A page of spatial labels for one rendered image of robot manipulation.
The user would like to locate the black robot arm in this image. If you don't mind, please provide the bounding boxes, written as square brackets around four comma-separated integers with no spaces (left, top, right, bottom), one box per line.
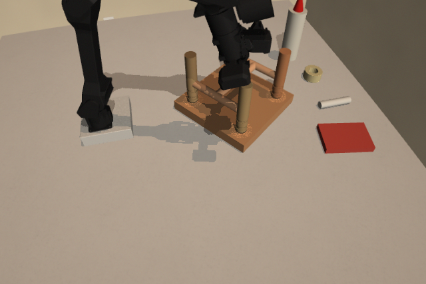
[62,0,274,132]

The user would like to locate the brown wooden stool legs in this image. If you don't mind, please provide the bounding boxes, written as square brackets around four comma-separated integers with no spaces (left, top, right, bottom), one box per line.
[184,48,291,133]

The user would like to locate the brown wooden stool seat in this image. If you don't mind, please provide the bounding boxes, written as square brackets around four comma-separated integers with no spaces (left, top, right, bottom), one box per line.
[174,64,294,153]

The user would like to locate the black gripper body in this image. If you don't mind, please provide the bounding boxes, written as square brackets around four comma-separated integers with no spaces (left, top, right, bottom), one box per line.
[212,23,251,90]

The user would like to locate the flat red rectangular block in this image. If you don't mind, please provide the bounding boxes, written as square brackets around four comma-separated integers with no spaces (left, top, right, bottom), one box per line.
[316,122,375,154]

